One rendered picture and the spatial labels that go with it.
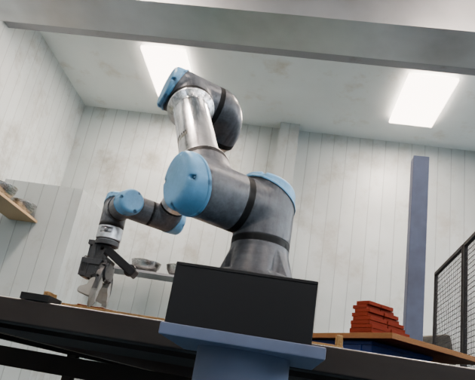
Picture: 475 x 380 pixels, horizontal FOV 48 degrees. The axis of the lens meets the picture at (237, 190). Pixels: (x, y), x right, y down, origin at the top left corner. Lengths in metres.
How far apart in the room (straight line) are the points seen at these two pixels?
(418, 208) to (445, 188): 5.17
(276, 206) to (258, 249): 0.10
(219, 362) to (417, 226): 2.64
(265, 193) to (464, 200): 7.73
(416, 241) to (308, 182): 5.01
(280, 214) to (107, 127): 8.14
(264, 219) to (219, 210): 0.09
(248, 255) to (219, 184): 0.14
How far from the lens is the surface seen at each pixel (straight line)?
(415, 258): 3.41
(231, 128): 1.40
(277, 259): 1.01
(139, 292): 8.03
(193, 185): 0.96
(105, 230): 1.63
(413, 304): 3.34
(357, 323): 2.23
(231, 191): 0.99
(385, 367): 1.28
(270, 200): 1.03
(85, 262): 1.63
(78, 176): 8.87
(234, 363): 0.94
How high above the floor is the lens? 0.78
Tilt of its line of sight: 21 degrees up
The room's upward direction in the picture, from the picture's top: 10 degrees clockwise
